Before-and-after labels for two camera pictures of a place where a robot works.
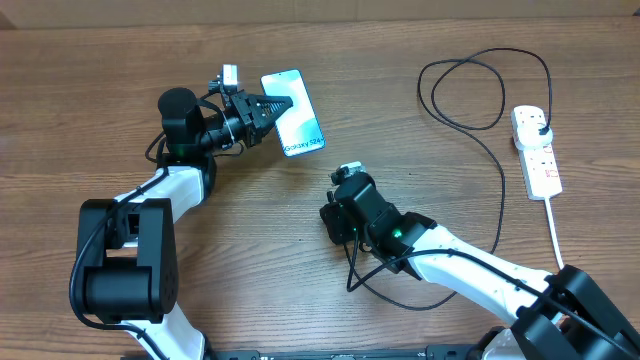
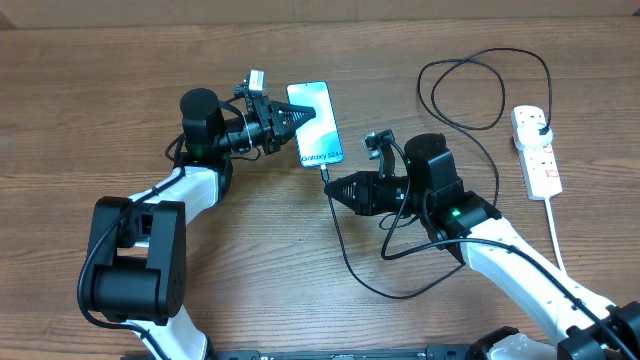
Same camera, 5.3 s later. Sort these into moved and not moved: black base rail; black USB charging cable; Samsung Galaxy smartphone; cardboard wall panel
Moved: Samsung Galaxy smartphone; black USB charging cable
Not moved: black base rail; cardboard wall panel
